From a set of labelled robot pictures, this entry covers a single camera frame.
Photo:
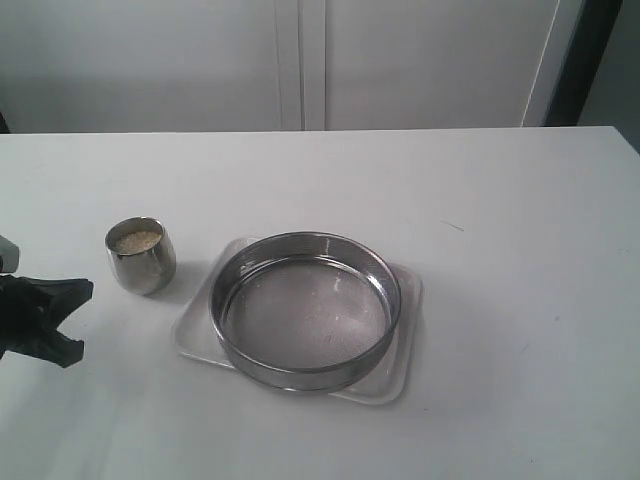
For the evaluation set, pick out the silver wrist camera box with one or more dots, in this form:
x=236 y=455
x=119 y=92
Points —
x=9 y=256

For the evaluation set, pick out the stainless steel cup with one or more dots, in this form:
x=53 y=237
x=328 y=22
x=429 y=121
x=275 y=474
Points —
x=146 y=272

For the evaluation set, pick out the white cabinet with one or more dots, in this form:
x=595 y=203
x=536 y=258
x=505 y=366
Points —
x=142 y=66

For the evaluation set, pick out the round steel mesh sieve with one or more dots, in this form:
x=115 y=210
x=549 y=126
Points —
x=307 y=312

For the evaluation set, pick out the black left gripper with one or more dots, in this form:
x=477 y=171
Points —
x=26 y=307

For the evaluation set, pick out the white plastic tray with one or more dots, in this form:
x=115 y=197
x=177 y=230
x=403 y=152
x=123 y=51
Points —
x=194 y=336

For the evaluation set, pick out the yellow grain mixture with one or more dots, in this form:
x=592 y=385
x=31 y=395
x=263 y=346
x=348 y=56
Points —
x=137 y=242

